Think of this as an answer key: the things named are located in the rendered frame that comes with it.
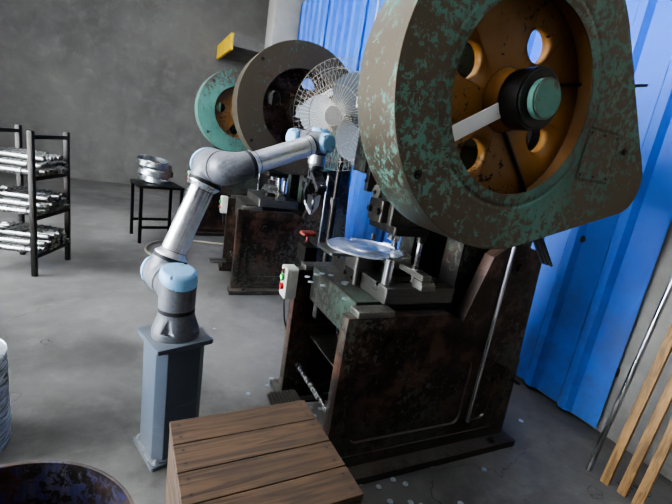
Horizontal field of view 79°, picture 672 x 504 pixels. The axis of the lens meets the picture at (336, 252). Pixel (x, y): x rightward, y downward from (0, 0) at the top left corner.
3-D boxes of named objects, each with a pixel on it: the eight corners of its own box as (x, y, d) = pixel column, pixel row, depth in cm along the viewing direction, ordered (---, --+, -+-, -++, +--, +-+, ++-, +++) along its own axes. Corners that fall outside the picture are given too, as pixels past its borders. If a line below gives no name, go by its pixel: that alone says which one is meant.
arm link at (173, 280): (165, 316, 126) (167, 275, 123) (150, 300, 136) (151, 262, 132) (202, 310, 135) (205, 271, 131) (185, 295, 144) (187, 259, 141)
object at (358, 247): (377, 240, 174) (378, 238, 174) (417, 261, 149) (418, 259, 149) (315, 237, 161) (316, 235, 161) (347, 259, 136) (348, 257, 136)
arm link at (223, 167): (218, 160, 125) (336, 125, 152) (203, 155, 132) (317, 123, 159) (227, 195, 130) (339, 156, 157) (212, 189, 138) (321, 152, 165)
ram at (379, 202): (379, 225, 146) (395, 141, 139) (360, 216, 159) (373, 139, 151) (418, 228, 153) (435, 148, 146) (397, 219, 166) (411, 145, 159)
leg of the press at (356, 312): (322, 495, 137) (367, 238, 115) (309, 469, 147) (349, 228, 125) (513, 446, 178) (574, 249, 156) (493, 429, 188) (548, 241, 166)
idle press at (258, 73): (216, 307, 270) (242, 20, 228) (202, 261, 357) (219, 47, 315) (409, 304, 333) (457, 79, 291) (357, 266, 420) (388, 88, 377)
